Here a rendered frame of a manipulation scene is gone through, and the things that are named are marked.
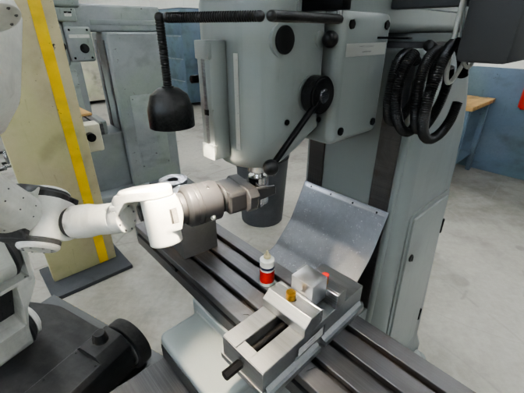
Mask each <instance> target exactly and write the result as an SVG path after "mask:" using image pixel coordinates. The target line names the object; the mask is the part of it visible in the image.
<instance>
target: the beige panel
mask: <svg viewBox="0 0 524 393"><path fill-rule="evenodd" d="M14 2H15V3H16V4H17V6H18V8H19V10H20V12H21V14H22V18H23V39H22V72H21V97H20V100H19V106H18V108H17V109H16V112H15V114H14V116H13V117H12V119H11V121H10V123H9V125H8V127H7V129H6V131H5V132H4V133H2V134H1V135H0V136H1V138H2V142H3V144H4V147H5V150H6V153H7V155H8V158H9V161H10V164H11V166H12V170H13V172H14V174H15V177H16V180H17V182H18V183H23V184H32V185H46V186H56V187H59V188H62V189H65V190H66V191H68V192H69V193H70V195H71V197H72V198H74V199H77V200H78V201H79V203H78V205H80V204H102V203H103V201H102V198H101V192H100V189H99V185H98V181H97V176H96V172H95V169H94V163H93V160H92V157H91V153H90V148H89V144H88V141H87V135H86V132H85V129H84V125H83V120H82V116H81V112H80V106H79V103H78V100H77V96H76V91H75V87H74V84H73V78H72V75H71V72H70V68H69V63H68V59H67V56H66V50H65V47H64V43H63V39H62V34H61V30H60V27H59V24H58V18H57V15H56V11H55V6H54V2H53V0H14ZM44 256H45V259H46V261H47V263H48V266H47V267H44V268H42V269H40V270H39V271H40V273H41V276H42V278H43V279H44V282H45V284H46V286H47V288H48V291H49V292H50V294H51V296H53V295H55V296H57V297H59V298H61V299H64V298H65V297H68V296H71V295H72V294H75V293H77V292H79V291H81V290H84V289H86V288H88V287H91V286H92V285H95V284H97V283H99V282H101V281H104V280H106V279H108V278H110V277H113V276H115V275H117V274H120V273H122V272H123V271H127V270H129V269H130V268H132V267H133V265H132V264H131V263H130V262H129V261H128V260H127V259H126V257H125V256H124V255H123V254H122V253H121V252H120V250H119V249H118V248H117V247H116V246H115V245H114V243H113V242H112V236H111V234H109V235H97V236H95V237H91V238H82V239H72V240H69V241H62V245H61V249H60V250H59V251H58V252H56V253H44Z"/></svg>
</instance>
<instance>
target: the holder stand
mask: <svg viewBox="0 0 524 393"><path fill-rule="evenodd" d="M164 182H166V183H169V184H170V185H171V186H172V192H173V193H177V192H178V190H179V188H180V186H185V185H189V184H193V183H195V182H194V181H192V180H191V179H189V178H187V177H186V176H184V175H183V174H180V175H179V174H174V175H166V176H163V177H162V178H160V179H159V180H156V181H153V182H150V184H158V183H164ZM181 232H182V241H181V242H180V243H177V244H175V245H174V246H173V247H174V248H175V249H176V250H177V252H178V253H179V254H180V255H181V256H182V257H183V258H184V259H187V258H190V257H193V256H195V255H197V254H199V253H202V252H204V251H206V250H209V249H212V248H214V247H216V246H217V245H218V240H217V229H216V220H215V221H210V222H208V223H205V224H202V225H197V226H194V227H190V226H188V225H187V224H186V223H185V224H183V225H182V229H181Z"/></svg>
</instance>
